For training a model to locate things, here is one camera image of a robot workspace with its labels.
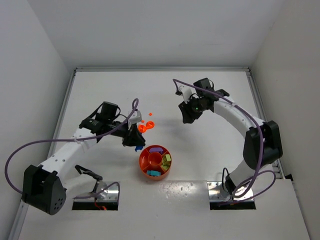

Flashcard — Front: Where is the blue rounded lego brick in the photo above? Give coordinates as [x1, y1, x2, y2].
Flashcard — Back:
[134, 146, 143, 152]

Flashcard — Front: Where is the purple rounded lego brick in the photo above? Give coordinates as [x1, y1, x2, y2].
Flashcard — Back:
[148, 147, 164, 154]

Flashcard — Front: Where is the orange round divided container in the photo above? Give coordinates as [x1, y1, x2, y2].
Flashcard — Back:
[138, 145, 173, 181]

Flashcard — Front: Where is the yellow-green lego brick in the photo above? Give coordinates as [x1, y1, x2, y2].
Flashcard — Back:
[161, 162, 171, 171]
[162, 154, 172, 164]

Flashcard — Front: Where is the small teal lego brick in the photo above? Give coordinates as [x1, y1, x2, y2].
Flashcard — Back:
[151, 171, 161, 177]

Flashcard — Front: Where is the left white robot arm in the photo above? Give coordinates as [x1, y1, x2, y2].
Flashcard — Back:
[22, 98, 146, 215]

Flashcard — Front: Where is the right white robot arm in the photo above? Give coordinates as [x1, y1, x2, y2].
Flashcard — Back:
[173, 78, 283, 196]

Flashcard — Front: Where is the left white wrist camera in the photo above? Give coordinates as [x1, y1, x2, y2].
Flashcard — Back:
[128, 110, 142, 125]

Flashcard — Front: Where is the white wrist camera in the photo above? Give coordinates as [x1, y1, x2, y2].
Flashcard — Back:
[128, 110, 142, 125]
[178, 85, 193, 104]

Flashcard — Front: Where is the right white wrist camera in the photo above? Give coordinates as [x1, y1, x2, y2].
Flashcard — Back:
[178, 85, 193, 104]

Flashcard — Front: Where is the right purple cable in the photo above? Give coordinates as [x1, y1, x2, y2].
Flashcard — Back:
[172, 78, 277, 204]

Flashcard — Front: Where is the purple cable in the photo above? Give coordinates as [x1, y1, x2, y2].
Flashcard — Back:
[172, 78, 277, 204]
[4, 98, 140, 200]

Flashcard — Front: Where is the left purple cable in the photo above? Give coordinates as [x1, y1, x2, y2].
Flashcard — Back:
[4, 98, 140, 200]

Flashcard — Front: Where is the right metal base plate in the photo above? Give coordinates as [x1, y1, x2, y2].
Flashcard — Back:
[207, 180, 255, 202]

